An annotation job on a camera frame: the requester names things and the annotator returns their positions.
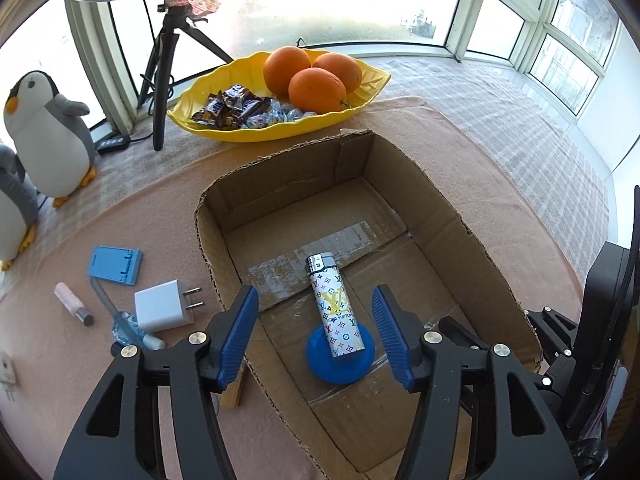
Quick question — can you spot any grey translucent tube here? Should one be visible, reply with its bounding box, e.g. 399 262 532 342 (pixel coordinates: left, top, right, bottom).
90 277 123 322

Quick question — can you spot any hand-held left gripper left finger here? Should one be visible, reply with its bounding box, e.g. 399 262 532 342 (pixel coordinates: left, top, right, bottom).
52 284 261 480

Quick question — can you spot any pile of chocolate bars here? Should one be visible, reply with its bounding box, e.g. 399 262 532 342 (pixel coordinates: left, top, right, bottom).
191 85 266 128

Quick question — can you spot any white wall charger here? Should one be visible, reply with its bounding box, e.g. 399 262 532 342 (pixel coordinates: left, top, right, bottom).
134 280 206 333

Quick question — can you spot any cardboard box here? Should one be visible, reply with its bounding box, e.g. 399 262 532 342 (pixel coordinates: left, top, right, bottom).
194 130 543 476

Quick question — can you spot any large penguin plush toy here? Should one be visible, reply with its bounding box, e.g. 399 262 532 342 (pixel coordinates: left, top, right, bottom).
4 71 98 207

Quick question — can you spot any blue phone stand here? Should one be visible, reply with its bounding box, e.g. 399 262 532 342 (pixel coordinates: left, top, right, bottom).
88 245 144 287

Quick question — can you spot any pink printed tag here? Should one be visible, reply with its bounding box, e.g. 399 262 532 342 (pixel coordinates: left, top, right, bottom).
165 0 223 17

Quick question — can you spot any black tripod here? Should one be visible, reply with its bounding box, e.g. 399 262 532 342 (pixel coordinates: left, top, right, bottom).
137 0 236 152

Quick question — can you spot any pile of blue wrapped candies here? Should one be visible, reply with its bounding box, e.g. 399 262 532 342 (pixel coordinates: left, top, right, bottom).
247 97 318 128

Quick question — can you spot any white plug adapter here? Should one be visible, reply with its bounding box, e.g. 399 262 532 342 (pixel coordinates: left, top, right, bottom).
0 352 21 403

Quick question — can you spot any orange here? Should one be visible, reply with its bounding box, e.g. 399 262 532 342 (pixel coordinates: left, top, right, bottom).
288 67 348 112
312 52 363 93
263 46 313 97

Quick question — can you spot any white patterned lighter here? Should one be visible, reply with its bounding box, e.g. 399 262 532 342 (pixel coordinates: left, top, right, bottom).
305 252 367 360

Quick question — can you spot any small wooden block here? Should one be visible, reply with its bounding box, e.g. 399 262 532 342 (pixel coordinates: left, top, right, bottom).
220 360 248 408

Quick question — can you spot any black cable remote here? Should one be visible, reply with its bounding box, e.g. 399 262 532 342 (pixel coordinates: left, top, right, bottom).
96 135 132 155

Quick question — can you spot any yellow leaf-shaped tray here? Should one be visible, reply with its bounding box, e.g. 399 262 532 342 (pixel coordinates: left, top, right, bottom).
166 50 392 144

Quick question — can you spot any white window frame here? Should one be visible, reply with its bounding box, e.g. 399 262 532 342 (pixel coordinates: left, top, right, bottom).
65 0 621 131

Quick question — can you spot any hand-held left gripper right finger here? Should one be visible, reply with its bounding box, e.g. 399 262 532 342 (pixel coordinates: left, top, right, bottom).
370 284 583 480

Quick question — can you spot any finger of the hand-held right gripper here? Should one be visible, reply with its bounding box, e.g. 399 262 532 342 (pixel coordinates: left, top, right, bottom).
437 316 493 356
525 307 581 361

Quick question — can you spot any white checked blanket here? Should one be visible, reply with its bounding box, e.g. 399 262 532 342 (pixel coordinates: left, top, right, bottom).
0 55 613 301

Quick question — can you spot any blue round lid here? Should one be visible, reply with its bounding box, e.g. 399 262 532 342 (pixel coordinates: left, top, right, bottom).
306 325 376 386

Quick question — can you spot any grey penguin plush toy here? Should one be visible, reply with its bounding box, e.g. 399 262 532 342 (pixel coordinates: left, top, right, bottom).
0 144 40 272

